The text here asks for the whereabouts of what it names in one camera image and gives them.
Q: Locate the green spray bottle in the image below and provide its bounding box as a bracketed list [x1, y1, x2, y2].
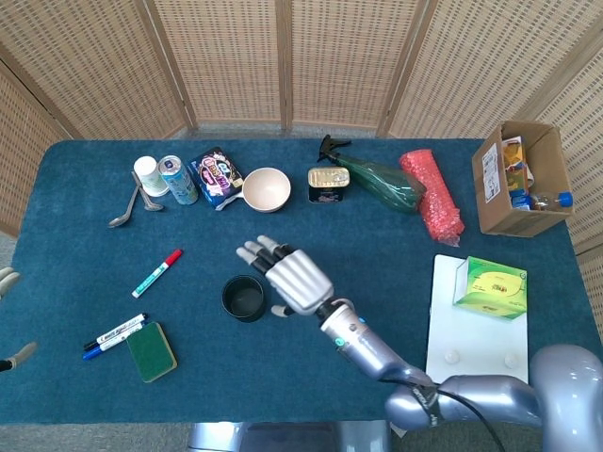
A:
[318, 134, 428, 216]

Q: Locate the black cup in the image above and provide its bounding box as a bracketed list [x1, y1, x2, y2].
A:
[220, 275, 269, 324]

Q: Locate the short metal spoon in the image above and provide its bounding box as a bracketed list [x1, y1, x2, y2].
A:
[131, 170, 165, 212]

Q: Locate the green marker with red cap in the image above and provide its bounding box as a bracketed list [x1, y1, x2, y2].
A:
[131, 249, 184, 299]

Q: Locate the beige bowl with handle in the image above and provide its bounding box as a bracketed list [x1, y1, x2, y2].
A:
[215, 167, 292, 214]

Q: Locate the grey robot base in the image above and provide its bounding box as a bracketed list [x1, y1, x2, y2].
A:
[187, 420, 393, 452]

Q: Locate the black whiteboard marker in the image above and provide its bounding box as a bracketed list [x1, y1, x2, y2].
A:
[83, 313, 148, 350]

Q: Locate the brown cardboard box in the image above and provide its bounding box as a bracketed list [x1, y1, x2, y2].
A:
[471, 120, 575, 237]

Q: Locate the green scrubbing sponge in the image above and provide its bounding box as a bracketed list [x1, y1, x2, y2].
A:
[125, 321, 179, 384]

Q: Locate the small blue packet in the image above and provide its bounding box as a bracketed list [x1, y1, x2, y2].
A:
[508, 189, 534, 211]

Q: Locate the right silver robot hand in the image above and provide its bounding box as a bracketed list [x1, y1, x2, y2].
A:
[235, 234, 335, 319]

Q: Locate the red bubble wrap roll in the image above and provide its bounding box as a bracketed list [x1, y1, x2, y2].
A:
[399, 149, 465, 247]

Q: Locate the gold-lidded black tin can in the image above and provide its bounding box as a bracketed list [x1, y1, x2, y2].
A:
[307, 167, 351, 204]

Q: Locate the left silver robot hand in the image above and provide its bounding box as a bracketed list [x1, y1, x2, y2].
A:
[0, 266, 39, 373]

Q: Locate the blue whiteboard marker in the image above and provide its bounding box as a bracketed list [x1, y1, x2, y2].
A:
[82, 324, 150, 362]

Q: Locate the clear bottle with blue cap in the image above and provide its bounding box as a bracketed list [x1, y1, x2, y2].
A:
[531, 191, 575, 212]

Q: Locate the light blue drink can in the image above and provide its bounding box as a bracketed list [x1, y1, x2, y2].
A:
[157, 154, 200, 206]

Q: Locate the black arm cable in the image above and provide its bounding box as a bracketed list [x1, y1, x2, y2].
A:
[380, 376, 509, 452]

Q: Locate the long metal spoon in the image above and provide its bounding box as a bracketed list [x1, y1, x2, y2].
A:
[107, 184, 142, 230]

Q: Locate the green tissue box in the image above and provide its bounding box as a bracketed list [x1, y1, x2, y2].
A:
[452, 255, 529, 322]

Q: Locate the bamboo folding screen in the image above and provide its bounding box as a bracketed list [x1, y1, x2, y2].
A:
[0, 0, 603, 258]

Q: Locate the blue carpet table mat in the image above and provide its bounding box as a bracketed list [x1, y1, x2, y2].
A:
[0, 137, 603, 425]

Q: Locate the yellow packet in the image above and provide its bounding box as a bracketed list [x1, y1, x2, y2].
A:
[500, 136, 532, 194]

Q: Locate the purple snack packet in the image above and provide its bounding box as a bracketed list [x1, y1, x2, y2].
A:
[187, 146, 245, 212]

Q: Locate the white board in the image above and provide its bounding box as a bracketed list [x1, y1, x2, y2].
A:
[424, 253, 530, 387]

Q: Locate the white paper cup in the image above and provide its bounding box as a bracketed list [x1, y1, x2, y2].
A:
[133, 155, 170, 198]

